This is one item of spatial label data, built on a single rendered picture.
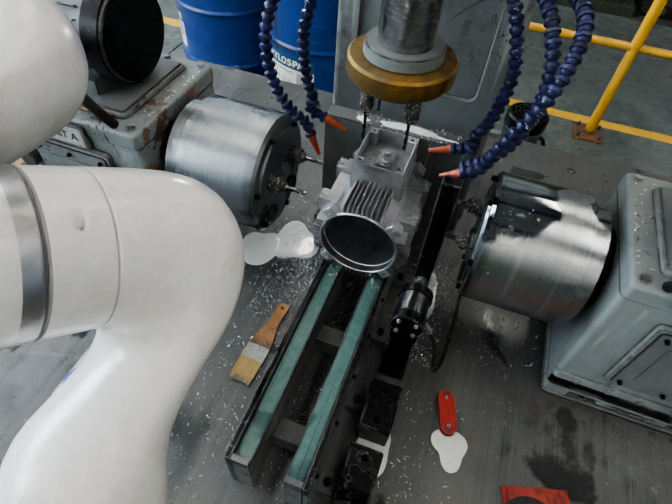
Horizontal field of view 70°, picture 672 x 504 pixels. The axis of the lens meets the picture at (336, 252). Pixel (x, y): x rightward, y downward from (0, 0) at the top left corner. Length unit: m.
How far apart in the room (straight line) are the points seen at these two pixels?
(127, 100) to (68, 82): 0.68
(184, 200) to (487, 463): 0.81
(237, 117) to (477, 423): 0.75
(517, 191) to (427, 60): 0.27
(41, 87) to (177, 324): 0.16
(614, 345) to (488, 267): 0.26
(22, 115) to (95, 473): 0.21
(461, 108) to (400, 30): 0.34
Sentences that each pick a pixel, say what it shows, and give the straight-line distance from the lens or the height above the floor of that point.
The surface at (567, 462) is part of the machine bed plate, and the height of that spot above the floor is 0.80.
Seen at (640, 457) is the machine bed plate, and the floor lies 0.80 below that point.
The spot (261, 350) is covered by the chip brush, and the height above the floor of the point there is 0.81.
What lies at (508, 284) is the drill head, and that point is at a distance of 0.87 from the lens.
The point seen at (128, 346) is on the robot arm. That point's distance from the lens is 0.33.
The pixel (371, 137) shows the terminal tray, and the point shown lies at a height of 1.13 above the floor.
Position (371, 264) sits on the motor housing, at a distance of 0.98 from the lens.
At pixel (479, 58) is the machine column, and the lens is 1.02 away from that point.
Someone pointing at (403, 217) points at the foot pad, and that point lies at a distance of 0.90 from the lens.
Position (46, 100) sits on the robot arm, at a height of 1.54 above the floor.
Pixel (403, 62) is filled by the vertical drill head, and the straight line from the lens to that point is 0.77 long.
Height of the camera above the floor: 1.71
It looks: 50 degrees down
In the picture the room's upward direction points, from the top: 5 degrees clockwise
